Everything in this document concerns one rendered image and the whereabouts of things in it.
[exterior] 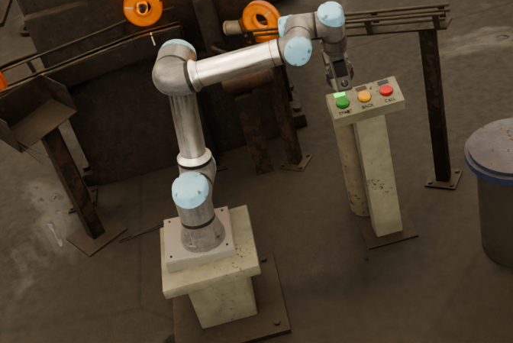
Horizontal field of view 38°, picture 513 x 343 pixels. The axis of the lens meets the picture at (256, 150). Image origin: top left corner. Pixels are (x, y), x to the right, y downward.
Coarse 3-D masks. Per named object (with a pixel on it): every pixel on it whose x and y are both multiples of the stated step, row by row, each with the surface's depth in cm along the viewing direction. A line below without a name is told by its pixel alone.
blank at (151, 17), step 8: (128, 0) 292; (136, 0) 292; (144, 0) 293; (152, 0) 293; (128, 8) 294; (152, 8) 295; (160, 8) 296; (128, 16) 296; (136, 16) 296; (144, 16) 297; (152, 16) 297; (136, 24) 298; (144, 24) 298
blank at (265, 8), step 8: (256, 0) 284; (248, 8) 285; (256, 8) 283; (264, 8) 281; (272, 8) 281; (248, 16) 287; (264, 16) 284; (272, 16) 282; (248, 24) 289; (256, 24) 289; (272, 24) 284; (256, 32) 290; (264, 32) 288
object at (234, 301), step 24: (264, 264) 277; (216, 288) 249; (240, 288) 250; (264, 288) 268; (192, 312) 266; (216, 312) 255; (240, 312) 256; (264, 312) 258; (192, 336) 257; (216, 336) 255; (240, 336) 252; (264, 336) 250
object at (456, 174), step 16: (432, 32) 255; (432, 48) 258; (432, 64) 262; (432, 80) 266; (272, 96) 306; (432, 96) 271; (288, 112) 311; (432, 112) 275; (288, 128) 313; (432, 128) 280; (288, 144) 319; (432, 144) 284; (288, 160) 325; (304, 160) 325; (448, 160) 290; (432, 176) 297; (448, 176) 292
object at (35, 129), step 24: (24, 96) 288; (48, 96) 295; (0, 120) 268; (24, 120) 289; (48, 120) 284; (48, 144) 286; (72, 168) 297; (72, 192) 300; (96, 216) 312; (72, 240) 318; (96, 240) 314
